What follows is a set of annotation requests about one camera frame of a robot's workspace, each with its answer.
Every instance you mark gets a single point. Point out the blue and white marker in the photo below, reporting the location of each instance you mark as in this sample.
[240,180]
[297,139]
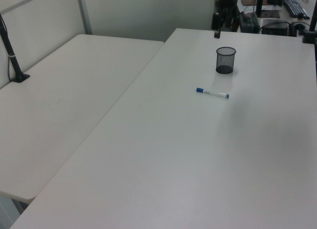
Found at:
[213,93]

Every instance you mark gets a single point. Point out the black electronics box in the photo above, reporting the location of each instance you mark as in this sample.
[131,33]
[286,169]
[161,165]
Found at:
[275,26]

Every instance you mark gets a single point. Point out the black monitor stand pole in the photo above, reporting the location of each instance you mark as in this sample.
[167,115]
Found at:
[259,2]

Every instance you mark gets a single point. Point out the black mesh pen cup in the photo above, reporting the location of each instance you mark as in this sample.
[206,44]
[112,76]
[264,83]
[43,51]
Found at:
[225,62]

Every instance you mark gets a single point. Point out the white emergency stop button box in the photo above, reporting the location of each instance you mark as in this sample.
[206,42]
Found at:
[298,25]

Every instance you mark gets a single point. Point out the black camera pole with clamp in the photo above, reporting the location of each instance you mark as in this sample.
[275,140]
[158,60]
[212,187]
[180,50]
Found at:
[310,28]

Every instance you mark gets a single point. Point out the dark green equipment box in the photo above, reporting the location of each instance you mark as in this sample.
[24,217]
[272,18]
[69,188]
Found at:
[250,22]

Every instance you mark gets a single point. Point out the black computer keyboard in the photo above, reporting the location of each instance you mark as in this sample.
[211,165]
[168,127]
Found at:
[296,7]

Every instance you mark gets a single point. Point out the black flat monitor base plate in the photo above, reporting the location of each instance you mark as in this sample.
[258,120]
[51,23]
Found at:
[271,13]

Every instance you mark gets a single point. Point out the black camera stand with base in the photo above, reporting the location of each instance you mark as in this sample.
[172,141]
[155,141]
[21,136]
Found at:
[11,53]

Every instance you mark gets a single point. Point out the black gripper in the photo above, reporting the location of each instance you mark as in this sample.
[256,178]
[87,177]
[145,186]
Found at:
[226,0]

